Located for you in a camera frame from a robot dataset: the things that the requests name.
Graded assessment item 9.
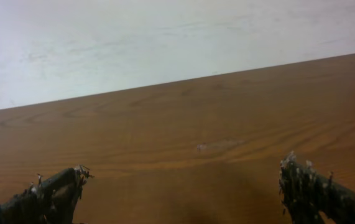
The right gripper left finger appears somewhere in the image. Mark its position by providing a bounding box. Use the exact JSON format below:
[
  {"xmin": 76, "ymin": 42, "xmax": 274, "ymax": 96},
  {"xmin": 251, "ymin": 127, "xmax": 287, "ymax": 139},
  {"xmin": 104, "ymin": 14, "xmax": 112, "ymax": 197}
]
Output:
[{"xmin": 0, "ymin": 165, "xmax": 93, "ymax": 224}]

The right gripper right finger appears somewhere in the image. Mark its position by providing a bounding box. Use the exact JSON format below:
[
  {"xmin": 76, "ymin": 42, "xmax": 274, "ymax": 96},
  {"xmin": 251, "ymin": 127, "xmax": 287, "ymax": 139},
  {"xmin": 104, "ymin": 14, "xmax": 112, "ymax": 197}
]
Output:
[{"xmin": 279, "ymin": 152, "xmax": 355, "ymax": 224}]

